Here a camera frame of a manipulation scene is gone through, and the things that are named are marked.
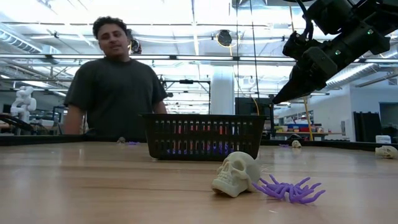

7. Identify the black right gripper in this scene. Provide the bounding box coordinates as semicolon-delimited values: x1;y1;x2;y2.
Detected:
272;46;364;105

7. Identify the black slotted plastic basket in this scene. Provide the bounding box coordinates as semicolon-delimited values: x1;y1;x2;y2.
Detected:
139;113;267;162

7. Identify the black cabinet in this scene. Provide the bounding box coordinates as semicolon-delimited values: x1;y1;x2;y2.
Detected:
235;97;274;116

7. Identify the white round pillar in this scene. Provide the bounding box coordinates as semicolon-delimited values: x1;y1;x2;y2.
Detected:
210;67;236;115

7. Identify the black partition panel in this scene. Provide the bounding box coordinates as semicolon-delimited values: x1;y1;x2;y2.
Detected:
353;111;382;142

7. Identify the long ceiling light bar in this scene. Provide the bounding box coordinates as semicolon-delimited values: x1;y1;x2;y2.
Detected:
0;53;398;63

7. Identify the person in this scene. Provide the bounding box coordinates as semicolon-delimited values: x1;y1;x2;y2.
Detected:
63;16;169;141

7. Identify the yellow hanging cable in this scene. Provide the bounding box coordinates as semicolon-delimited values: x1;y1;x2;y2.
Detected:
303;96;314;141

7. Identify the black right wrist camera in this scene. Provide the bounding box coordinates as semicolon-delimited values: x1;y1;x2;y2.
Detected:
282;30;312;62

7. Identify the yellow curved cable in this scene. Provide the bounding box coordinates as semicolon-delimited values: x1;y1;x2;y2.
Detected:
252;96;261;116

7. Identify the black metal table frame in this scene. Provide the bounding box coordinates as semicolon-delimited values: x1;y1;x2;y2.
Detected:
0;133;398;154

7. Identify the black ceiling cable reel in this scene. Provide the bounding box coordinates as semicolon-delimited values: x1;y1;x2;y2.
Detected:
126;28;142;55
216;29;233;47

